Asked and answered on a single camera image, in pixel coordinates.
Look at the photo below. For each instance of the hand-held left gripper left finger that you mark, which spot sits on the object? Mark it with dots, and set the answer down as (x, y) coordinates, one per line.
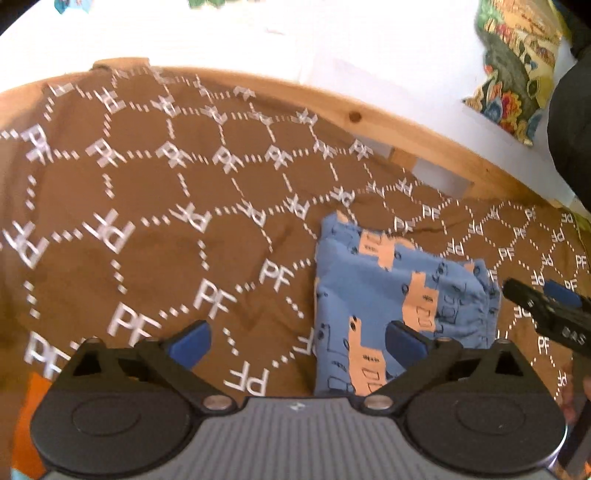
(191, 344)

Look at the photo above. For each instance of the green wall sticker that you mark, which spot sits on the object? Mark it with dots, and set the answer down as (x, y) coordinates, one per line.
(207, 3)

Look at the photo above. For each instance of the dark cloth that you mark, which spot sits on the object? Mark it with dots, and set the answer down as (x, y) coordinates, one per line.
(572, 115)

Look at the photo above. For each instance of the teal wall sticker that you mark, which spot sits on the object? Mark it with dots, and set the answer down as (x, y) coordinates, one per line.
(74, 4)

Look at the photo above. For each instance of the blue truck print pants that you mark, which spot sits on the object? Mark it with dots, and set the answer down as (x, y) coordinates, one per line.
(369, 286)

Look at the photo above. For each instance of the orange cloth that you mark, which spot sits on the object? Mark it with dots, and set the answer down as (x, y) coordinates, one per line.
(30, 424)

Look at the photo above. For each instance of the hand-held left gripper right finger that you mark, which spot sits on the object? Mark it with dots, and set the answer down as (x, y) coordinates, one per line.
(406, 344)

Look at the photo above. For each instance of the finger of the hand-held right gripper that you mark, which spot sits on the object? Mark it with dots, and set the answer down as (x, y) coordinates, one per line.
(561, 293)
(563, 330)

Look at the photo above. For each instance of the brown printed blanket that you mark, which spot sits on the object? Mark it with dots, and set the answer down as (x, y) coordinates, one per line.
(138, 184)

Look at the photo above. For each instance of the floral cushion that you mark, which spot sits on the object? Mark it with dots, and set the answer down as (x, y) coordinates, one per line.
(508, 60)

